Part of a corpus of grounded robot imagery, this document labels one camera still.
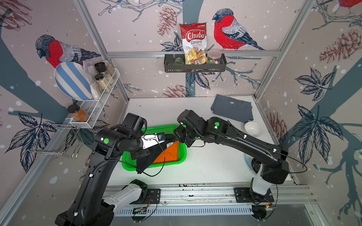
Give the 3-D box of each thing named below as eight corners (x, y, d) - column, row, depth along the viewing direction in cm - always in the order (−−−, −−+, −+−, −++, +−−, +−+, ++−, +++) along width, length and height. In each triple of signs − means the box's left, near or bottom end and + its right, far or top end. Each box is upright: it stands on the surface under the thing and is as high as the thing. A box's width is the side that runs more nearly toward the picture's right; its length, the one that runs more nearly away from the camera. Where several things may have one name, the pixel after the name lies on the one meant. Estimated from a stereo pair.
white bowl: (254, 139, 97) (257, 135, 93) (242, 127, 104) (244, 123, 100) (262, 133, 100) (265, 129, 96) (250, 122, 107) (252, 118, 103)
